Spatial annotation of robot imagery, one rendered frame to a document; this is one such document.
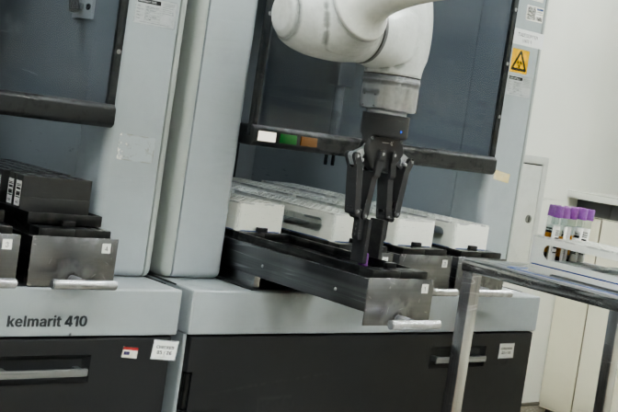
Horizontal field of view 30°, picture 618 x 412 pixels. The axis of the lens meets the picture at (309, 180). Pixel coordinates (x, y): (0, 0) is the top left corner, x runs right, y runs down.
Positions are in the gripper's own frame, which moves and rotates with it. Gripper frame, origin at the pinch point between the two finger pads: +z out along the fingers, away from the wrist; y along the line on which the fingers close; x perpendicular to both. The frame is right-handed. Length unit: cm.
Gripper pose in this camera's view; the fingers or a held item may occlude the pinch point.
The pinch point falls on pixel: (368, 241)
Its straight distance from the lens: 182.0
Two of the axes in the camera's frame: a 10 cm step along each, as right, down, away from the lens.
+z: -1.4, 9.9, 0.5
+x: 6.4, 1.3, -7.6
